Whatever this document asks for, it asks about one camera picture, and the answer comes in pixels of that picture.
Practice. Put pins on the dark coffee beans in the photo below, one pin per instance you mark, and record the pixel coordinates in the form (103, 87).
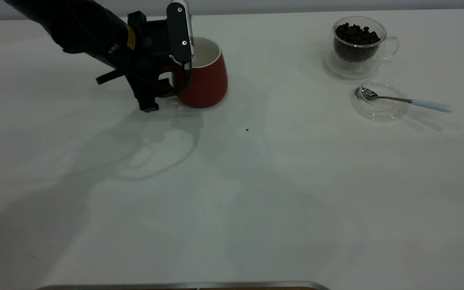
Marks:
(355, 40)

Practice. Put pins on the clear glass cup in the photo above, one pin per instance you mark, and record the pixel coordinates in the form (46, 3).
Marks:
(361, 69)

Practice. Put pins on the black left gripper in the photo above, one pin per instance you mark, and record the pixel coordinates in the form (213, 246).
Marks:
(145, 60)

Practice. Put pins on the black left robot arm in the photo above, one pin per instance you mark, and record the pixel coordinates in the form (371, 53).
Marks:
(83, 28)

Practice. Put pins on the small clear glass dish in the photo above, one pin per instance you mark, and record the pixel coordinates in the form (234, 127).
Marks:
(381, 113)

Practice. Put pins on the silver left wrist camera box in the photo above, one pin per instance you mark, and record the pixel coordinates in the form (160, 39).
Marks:
(179, 28)

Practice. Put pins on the red ceramic mug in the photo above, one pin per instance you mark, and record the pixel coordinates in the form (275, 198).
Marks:
(208, 84)

